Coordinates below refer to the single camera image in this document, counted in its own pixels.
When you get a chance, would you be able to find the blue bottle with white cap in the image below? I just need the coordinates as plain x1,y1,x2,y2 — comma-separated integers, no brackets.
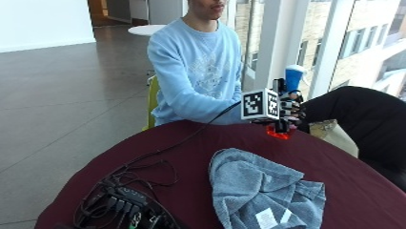
284,64,308,95

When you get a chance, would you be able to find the white cube with black markers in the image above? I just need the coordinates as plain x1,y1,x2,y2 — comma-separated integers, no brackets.
240,88,283,121

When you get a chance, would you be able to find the orange plastic block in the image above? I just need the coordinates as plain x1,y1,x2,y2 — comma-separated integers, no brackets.
265,124,293,140

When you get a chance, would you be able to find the beige paper bag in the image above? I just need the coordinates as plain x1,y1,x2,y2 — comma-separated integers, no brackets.
308,118,361,159

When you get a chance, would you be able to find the maroon tablecloth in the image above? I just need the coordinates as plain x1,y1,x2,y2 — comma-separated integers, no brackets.
35,119,406,229

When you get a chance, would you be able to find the the person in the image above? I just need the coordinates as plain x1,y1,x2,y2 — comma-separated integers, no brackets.
147,0,245,127

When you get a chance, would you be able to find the grey towel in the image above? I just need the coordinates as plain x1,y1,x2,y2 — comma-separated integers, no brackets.
207,147,328,229

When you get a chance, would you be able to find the yellow-green chair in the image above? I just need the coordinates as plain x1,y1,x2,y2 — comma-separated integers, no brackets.
142,74,162,132

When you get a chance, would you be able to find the white round table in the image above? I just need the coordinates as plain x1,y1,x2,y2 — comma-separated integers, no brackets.
127,24,168,37

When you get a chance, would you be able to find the white window post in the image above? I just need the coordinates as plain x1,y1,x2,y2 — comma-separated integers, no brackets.
253,0,312,92
308,0,360,100

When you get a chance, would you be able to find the long black glove cable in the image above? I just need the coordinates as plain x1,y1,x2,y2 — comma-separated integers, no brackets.
111,100,244,179

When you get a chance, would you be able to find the black hub with plugged cables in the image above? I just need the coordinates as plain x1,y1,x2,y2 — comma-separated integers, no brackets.
72,158,184,229

